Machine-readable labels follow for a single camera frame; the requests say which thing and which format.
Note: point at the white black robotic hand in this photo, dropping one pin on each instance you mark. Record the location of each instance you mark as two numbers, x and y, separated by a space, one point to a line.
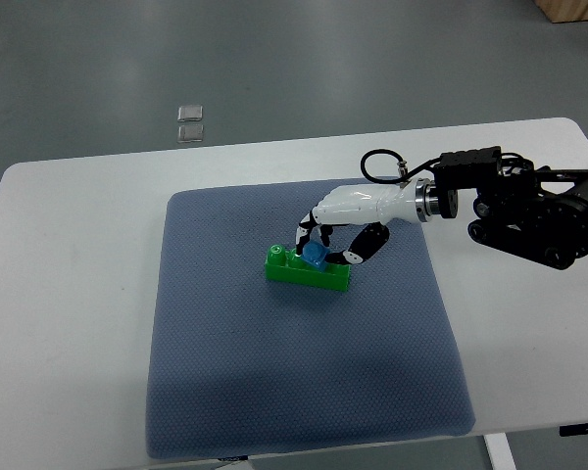
371 206

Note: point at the small blue block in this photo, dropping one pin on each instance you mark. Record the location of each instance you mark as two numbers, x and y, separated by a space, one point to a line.
314 254

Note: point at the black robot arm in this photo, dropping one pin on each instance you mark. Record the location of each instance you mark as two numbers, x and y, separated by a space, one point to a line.
534 213

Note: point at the long green block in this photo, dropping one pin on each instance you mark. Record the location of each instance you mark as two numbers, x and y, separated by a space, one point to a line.
285 265

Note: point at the blue-grey textured mat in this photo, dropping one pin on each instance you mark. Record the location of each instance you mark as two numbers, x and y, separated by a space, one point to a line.
241 365

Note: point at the upper metal floor plate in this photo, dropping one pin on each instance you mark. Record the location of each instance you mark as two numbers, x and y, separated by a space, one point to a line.
190 112

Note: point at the white table leg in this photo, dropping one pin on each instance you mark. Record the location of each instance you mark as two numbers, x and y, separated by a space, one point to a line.
499 451

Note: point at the wooden box corner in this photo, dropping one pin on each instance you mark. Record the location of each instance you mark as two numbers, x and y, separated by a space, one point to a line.
564 11

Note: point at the black table control panel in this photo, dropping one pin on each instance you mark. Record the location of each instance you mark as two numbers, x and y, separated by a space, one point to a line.
574 430

